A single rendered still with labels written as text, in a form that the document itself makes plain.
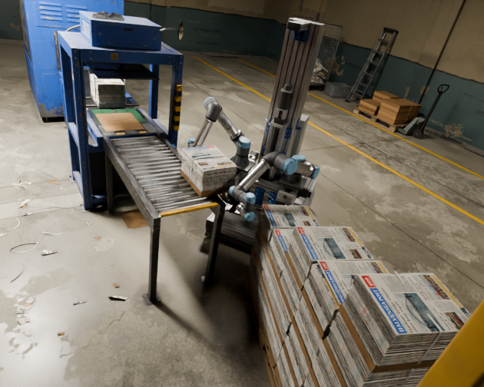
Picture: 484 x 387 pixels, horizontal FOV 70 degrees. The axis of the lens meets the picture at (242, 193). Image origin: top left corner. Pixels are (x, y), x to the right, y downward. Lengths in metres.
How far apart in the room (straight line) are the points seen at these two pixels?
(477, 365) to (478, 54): 8.20
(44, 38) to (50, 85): 0.61
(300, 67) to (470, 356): 2.42
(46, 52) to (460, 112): 7.76
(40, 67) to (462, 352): 5.41
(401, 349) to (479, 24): 7.97
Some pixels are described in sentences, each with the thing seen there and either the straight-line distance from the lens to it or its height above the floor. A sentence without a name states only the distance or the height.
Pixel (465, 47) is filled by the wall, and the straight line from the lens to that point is 8.95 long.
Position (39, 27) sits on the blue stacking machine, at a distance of 5.50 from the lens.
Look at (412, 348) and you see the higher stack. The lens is 1.47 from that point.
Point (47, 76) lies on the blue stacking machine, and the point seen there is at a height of 0.68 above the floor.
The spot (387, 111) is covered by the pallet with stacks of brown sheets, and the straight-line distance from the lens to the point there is 8.43.
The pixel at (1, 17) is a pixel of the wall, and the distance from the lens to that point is 10.67.
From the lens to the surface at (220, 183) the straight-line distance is 2.58.
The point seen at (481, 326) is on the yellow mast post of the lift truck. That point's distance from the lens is 0.83.
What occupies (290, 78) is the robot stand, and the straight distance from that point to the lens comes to 2.94.
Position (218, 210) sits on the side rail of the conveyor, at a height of 0.75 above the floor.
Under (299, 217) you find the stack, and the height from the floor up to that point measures 0.83.
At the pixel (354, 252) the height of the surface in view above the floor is 1.07.
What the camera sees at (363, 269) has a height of 1.07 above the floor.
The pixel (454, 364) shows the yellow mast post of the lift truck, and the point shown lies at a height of 1.61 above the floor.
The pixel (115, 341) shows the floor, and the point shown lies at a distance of 2.69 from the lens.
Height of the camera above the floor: 2.19
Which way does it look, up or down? 31 degrees down
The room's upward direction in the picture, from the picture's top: 11 degrees clockwise
